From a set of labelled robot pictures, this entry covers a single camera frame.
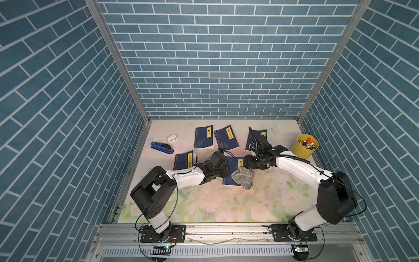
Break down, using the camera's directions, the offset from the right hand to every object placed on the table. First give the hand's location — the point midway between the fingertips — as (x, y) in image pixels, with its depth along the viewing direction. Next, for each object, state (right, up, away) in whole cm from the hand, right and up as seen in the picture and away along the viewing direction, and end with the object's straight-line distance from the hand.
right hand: (248, 164), depth 88 cm
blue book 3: (+10, +17, +25) cm, 32 cm away
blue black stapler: (-51, +8, +14) cm, 53 cm away
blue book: (-26, +14, +20) cm, 36 cm away
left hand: (-9, -4, +1) cm, 10 cm away
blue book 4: (-38, +1, +7) cm, 38 cm away
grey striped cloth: (-2, -7, 0) cm, 7 cm away
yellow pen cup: (+29, +7, +1) cm, 30 cm away
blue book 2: (-12, +13, +22) cm, 28 cm away
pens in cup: (+35, +11, +7) cm, 38 cm away
